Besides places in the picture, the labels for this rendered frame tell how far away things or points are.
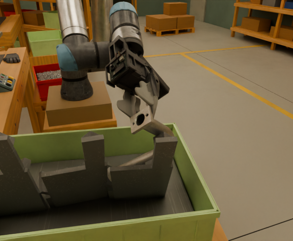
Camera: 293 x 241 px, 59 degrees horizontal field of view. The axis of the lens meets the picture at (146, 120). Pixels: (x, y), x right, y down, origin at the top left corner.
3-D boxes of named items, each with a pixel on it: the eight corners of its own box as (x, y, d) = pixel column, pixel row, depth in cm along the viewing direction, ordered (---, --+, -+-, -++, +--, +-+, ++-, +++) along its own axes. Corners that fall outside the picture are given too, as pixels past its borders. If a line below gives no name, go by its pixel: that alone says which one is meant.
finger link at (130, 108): (112, 126, 52) (112, 88, 57) (132, 134, 56) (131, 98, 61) (123, 121, 51) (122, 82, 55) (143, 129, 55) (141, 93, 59)
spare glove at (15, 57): (3, 57, 191) (2, 54, 189) (18, 55, 195) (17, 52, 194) (4, 64, 175) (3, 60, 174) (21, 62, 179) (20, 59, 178)
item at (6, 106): (30, 64, 227) (26, 46, 219) (11, 170, 103) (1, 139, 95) (12, 65, 223) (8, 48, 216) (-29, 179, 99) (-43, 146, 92)
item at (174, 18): (179, 28, 801) (180, 1, 765) (194, 32, 739) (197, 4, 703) (144, 31, 753) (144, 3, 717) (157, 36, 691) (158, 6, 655)
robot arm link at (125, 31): (126, 54, 70) (149, 35, 66) (128, 66, 68) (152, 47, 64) (105, 39, 65) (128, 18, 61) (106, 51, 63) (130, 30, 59)
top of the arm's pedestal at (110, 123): (107, 100, 147) (107, 93, 145) (117, 127, 120) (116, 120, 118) (48, 106, 140) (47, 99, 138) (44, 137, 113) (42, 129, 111)
